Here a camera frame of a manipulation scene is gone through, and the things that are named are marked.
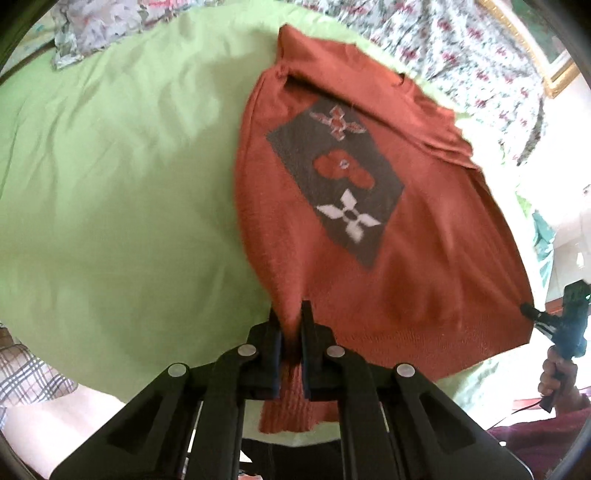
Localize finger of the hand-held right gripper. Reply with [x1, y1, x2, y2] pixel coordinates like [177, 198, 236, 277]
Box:
[520, 302, 548, 324]

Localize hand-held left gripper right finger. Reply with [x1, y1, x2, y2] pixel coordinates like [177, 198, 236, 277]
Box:
[301, 301, 534, 480]

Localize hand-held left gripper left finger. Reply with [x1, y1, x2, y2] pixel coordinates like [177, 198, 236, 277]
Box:
[49, 308, 283, 480]

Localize rust orange knit sweater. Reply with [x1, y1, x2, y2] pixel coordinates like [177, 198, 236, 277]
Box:
[235, 24, 536, 435]

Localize person's right forearm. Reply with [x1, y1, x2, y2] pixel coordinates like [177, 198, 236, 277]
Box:
[488, 388, 591, 480]

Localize person's right hand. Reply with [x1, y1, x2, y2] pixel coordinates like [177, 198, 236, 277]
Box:
[538, 345, 581, 408]

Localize teal cloth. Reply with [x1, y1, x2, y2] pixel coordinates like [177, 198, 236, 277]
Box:
[530, 209, 557, 298]

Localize light green bed sheet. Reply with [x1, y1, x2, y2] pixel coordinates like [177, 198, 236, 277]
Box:
[0, 8, 548, 450]

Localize plaid cloth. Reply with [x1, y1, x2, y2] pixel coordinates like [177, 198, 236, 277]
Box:
[0, 340, 78, 418]

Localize floral print blanket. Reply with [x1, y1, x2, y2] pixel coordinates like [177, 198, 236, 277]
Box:
[50, 0, 555, 168]

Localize black cable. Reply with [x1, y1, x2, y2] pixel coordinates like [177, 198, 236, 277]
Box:
[501, 400, 551, 423]

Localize gold picture frame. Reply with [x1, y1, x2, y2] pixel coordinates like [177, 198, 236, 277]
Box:
[478, 0, 581, 100]

